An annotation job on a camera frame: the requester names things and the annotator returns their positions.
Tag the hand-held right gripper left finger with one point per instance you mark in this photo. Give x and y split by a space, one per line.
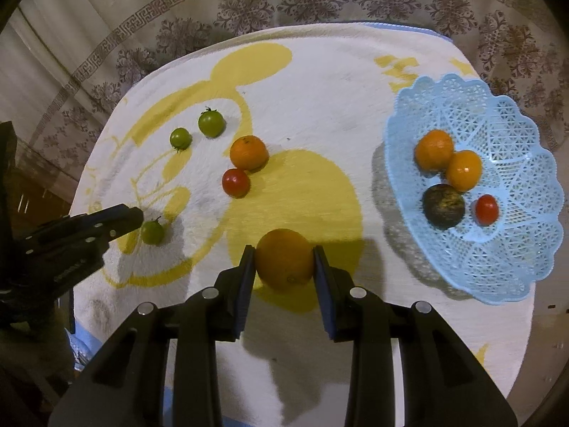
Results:
244 293

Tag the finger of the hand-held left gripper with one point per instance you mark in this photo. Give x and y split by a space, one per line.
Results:
120 220

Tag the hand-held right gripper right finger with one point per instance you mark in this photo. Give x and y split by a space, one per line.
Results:
323 293

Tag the green tomato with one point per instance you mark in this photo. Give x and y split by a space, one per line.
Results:
210 123
152 232
180 138

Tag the large orange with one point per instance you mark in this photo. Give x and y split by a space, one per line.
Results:
284 260

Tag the dark brown wrinkled fruit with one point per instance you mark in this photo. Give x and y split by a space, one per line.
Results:
443 207

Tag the small orange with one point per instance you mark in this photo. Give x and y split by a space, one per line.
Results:
433 150

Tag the oval red tomato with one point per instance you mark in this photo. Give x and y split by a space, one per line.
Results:
486 209

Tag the medium smooth orange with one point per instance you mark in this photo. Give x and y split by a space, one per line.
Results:
465 171

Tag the light blue plastic lattice basket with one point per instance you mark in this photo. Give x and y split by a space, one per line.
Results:
511 187

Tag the round red tomato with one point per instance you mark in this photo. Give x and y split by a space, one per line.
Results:
236 183

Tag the orange tangerine with stem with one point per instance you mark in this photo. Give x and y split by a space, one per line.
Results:
249 152

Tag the white and yellow towel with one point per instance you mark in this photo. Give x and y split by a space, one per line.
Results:
311 111

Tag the beige patterned cloth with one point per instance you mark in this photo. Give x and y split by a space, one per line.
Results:
249 0

